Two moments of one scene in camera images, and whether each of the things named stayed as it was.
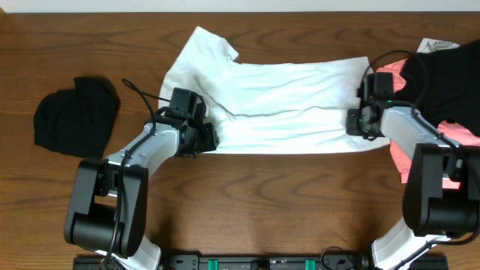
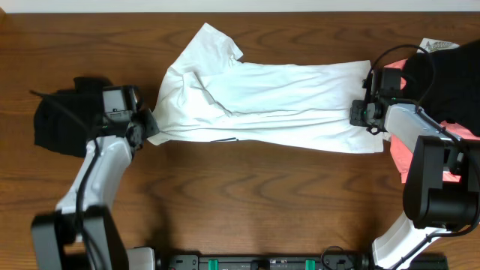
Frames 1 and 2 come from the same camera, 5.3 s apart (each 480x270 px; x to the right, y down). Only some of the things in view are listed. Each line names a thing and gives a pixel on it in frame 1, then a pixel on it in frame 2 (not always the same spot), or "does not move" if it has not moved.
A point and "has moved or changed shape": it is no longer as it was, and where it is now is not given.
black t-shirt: (443, 85) does not move
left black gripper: (209, 142) to (145, 116)
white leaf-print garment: (431, 45) does not move
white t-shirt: (279, 107) has moved or changed shape
